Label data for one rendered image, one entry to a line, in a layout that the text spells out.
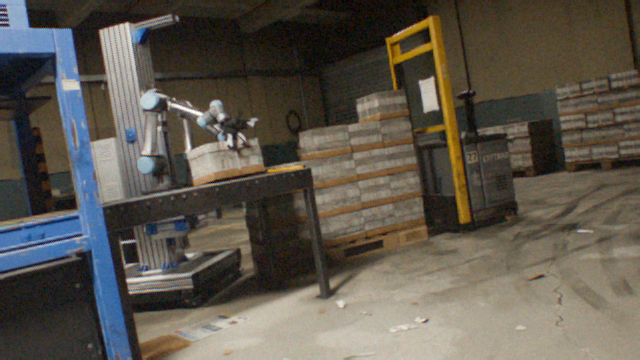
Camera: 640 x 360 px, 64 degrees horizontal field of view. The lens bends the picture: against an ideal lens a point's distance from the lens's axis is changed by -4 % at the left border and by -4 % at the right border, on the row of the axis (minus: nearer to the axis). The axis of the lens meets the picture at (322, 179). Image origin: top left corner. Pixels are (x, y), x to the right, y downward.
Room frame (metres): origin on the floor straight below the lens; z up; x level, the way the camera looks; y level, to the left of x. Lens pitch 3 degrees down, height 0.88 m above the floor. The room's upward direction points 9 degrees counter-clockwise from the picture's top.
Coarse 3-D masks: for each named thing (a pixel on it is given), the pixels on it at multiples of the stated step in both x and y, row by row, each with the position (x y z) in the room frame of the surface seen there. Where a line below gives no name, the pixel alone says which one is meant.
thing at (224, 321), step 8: (208, 320) 3.03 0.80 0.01; (216, 320) 3.01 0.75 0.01; (224, 320) 2.99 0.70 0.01; (232, 320) 2.96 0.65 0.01; (240, 320) 2.94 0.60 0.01; (248, 320) 2.93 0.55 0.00; (184, 328) 2.94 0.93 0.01; (192, 328) 2.92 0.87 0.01; (200, 328) 2.90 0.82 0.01; (208, 328) 2.88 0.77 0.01; (216, 328) 2.86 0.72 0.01; (224, 328) 2.83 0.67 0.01; (184, 336) 2.80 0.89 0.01; (192, 336) 2.78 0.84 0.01; (200, 336) 2.76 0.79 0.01
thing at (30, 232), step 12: (48, 216) 2.28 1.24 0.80; (60, 216) 2.20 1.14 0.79; (72, 216) 2.19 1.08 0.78; (0, 228) 2.00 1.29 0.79; (12, 228) 2.03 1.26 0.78; (24, 228) 2.06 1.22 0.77; (36, 228) 2.09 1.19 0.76; (48, 228) 2.12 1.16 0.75; (60, 228) 2.15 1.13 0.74; (72, 228) 2.19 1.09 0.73; (0, 240) 2.00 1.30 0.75; (12, 240) 2.03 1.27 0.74; (24, 240) 2.05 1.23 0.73; (36, 240) 2.09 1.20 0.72; (48, 240) 2.11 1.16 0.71
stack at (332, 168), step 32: (320, 160) 4.09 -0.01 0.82; (352, 160) 4.20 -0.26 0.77; (320, 192) 4.07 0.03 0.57; (352, 192) 4.17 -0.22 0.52; (384, 192) 4.29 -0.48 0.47; (256, 224) 3.93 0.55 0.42; (320, 224) 4.05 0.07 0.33; (352, 224) 4.16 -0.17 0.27; (384, 224) 4.28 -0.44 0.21; (352, 256) 4.15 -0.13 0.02
